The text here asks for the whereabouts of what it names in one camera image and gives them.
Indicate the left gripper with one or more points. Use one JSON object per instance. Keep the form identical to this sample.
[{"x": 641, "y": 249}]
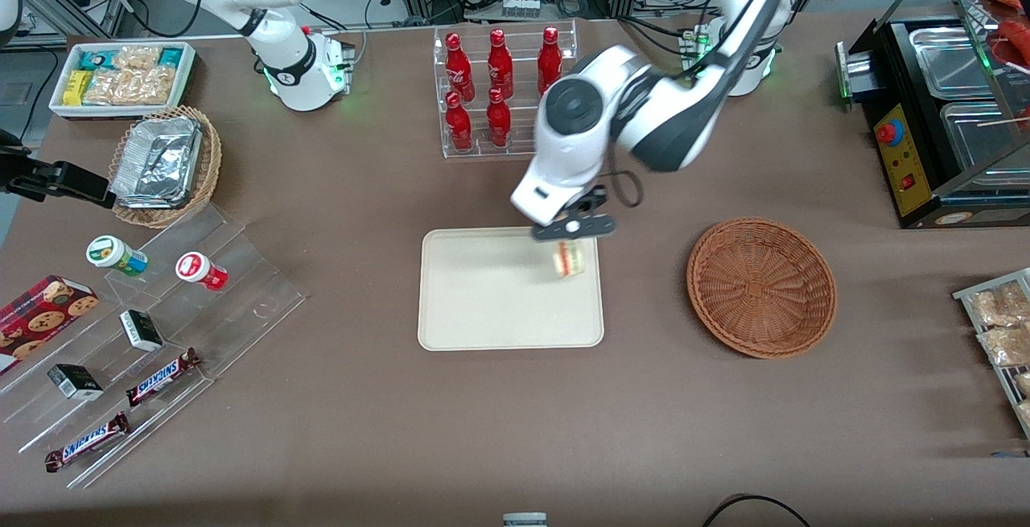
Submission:
[{"x": 587, "y": 202}]

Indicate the triangular sandwich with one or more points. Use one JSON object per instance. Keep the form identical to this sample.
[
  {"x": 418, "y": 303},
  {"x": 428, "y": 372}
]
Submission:
[{"x": 570, "y": 260}]

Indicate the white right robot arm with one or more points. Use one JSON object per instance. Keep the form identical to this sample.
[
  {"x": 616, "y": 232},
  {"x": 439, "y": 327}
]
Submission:
[{"x": 298, "y": 68}]

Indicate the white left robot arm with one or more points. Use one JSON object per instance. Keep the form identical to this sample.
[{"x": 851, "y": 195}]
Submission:
[{"x": 676, "y": 117}]

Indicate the beige plastic tray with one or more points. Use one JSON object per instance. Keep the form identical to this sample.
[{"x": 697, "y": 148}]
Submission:
[{"x": 483, "y": 294}]

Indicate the brown wicker basket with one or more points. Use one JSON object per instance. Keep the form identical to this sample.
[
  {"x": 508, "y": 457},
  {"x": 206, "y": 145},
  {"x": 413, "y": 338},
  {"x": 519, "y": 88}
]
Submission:
[{"x": 760, "y": 290}]

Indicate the light wicker basket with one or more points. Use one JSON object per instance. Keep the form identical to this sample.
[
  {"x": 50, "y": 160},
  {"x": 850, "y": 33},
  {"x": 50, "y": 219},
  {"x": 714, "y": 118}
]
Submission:
[{"x": 211, "y": 165}]

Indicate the tray of packaged snacks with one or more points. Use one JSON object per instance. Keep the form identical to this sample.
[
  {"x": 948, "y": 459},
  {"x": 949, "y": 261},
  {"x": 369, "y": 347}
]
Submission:
[{"x": 966, "y": 294}]

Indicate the clear acrylic bottle rack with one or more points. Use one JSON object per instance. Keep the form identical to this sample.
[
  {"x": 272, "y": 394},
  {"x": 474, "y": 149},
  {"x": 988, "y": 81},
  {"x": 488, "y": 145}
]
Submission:
[{"x": 483, "y": 153}]

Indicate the red cola bottle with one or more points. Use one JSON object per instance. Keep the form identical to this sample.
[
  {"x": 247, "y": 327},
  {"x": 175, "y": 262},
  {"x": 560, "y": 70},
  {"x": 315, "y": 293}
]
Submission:
[
  {"x": 500, "y": 67},
  {"x": 499, "y": 123},
  {"x": 459, "y": 126},
  {"x": 458, "y": 68},
  {"x": 550, "y": 56}
]

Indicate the white power strip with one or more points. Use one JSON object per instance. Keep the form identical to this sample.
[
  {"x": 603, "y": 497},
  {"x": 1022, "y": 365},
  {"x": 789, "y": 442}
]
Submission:
[{"x": 521, "y": 7}]

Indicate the clear acrylic stepped shelf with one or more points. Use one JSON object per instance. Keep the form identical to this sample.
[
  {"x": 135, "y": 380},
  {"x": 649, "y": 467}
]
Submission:
[{"x": 241, "y": 302}]

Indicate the small grey device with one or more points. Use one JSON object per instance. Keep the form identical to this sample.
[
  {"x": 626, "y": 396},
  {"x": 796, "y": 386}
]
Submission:
[{"x": 525, "y": 520}]

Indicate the red lid snack cup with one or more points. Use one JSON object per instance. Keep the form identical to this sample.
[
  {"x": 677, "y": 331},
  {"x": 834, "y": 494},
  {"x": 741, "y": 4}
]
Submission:
[{"x": 197, "y": 269}]

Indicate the black food warmer display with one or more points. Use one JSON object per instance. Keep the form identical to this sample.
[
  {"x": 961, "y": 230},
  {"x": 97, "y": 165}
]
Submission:
[{"x": 905, "y": 169}]

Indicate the stack of foil trays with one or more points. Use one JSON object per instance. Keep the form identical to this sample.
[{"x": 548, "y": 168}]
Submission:
[{"x": 157, "y": 161}]

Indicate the teal snack packet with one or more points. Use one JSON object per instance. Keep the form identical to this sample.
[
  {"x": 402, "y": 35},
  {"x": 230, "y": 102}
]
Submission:
[
  {"x": 170, "y": 57},
  {"x": 96, "y": 59}
]

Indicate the clear bag of nuts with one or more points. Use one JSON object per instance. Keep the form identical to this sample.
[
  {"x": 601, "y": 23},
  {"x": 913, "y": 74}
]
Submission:
[
  {"x": 151, "y": 86},
  {"x": 137, "y": 57},
  {"x": 106, "y": 88}
]

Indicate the Snickers chocolate bar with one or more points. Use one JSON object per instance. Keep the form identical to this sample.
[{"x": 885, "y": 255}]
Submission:
[
  {"x": 87, "y": 442},
  {"x": 161, "y": 378}
]

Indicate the small black carton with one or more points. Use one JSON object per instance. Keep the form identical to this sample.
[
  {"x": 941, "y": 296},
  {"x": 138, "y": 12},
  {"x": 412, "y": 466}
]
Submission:
[
  {"x": 142, "y": 331},
  {"x": 75, "y": 382}
]

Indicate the steel warmer pan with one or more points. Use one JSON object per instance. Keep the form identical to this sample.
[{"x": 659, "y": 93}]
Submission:
[
  {"x": 982, "y": 141},
  {"x": 949, "y": 60}
]

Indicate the green lid snack cup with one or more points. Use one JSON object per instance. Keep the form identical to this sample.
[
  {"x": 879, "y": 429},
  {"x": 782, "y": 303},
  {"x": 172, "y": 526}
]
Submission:
[{"x": 113, "y": 253}]

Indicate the clear bag of crackers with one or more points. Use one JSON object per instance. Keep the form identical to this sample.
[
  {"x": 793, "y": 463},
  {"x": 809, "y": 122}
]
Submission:
[
  {"x": 1006, "y": 346},
  {"x": 998, "y": 306}
]

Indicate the yellow snack packet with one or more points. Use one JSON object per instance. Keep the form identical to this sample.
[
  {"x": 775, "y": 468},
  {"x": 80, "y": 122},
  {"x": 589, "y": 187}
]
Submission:
[{"x": 75, "y": 87}]

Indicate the white plastic snack bin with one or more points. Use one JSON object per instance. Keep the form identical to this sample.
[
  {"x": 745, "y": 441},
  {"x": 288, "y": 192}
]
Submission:
[{"x": 60, "y": 109}]

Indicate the red sausage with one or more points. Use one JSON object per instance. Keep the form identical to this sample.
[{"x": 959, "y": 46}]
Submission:
[{"x": 1018, "y": 32}]

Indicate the red cookie box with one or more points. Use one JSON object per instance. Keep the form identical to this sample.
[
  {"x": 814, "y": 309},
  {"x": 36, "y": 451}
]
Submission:
[{"x": 40, "y": 322}]

